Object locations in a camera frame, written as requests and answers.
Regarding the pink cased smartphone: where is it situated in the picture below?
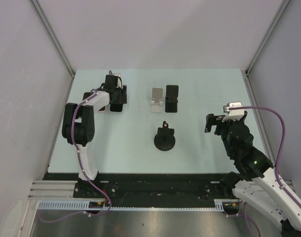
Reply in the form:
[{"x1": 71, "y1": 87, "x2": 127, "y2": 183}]
[
  {"x1": 83, "y1": 92, "x2": 92, "y2": 100},
  {"x1": 98, "y1": 106, "x2": 106, "y2": 113}
]

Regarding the black folding phone stand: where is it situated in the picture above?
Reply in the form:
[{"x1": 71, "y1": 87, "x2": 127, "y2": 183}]
[{"x1": 165, "y1": 85, "x2": 179, "y2": 113}]

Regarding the black round base phone stand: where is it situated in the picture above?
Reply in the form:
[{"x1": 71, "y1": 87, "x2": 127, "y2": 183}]
[{"x1": 154, "y1": 121, "x2": 175, "y2": 152}]

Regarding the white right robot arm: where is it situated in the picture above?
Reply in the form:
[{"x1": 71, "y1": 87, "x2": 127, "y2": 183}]
[{"x1": 205, "y1": 114, "x2": 301, "y2": 237}]

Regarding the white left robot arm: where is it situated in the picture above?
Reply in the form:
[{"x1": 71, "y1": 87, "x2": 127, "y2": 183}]
[{"x1": 62, "y1": 71, "x2": 127, "y2": 198}]

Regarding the silver folding phone stand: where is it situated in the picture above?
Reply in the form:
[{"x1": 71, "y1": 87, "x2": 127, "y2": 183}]
[{"x1": 150, "y1": 87, "x2": 164, "y2": 113}]

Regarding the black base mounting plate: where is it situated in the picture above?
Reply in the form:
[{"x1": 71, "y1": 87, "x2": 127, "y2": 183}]
[{"x1": 44, "y1": 173, "x2": 235, "y2": 207}]

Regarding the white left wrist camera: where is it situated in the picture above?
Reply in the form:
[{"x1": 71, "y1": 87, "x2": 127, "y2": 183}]
[{"x1": 113, "y1": 74, "x2": 123, "y2": 88}]

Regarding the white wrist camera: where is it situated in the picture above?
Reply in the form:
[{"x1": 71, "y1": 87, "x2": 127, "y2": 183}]
[
  {"x1": 222, "y1": 102, "x2": 245, "y2": 122},
  {"x1": 113, "y1": 74, "x2": 123, "y2": 88}
]

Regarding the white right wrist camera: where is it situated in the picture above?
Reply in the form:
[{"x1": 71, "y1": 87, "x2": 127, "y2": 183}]
[{"x1": 222, "y1": 102, "x2": 245, "y2": 122}]

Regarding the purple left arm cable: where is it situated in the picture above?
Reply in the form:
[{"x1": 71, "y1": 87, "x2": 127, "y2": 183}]
[{"x1": 39, "y1": 70, "x2": 113, "y2": 223}]

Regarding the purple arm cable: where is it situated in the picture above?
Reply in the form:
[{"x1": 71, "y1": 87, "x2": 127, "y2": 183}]
[
  {"x1": 229, "y1": 106, "x2": 301, "y2": 237},
  {"x1": 39, "y1": 70, "x2": 113, "y2": 223}
]

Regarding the white slotted cable duct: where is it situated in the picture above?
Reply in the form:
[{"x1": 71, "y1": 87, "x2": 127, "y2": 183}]
[{"x1": 37, "y1": 200, "x2": 233, "y2": 212}]

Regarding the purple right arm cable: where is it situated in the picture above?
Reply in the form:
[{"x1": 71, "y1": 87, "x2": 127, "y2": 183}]
[{"x1": 229, "y1": 106, "x2": 301, "y2": 237}]

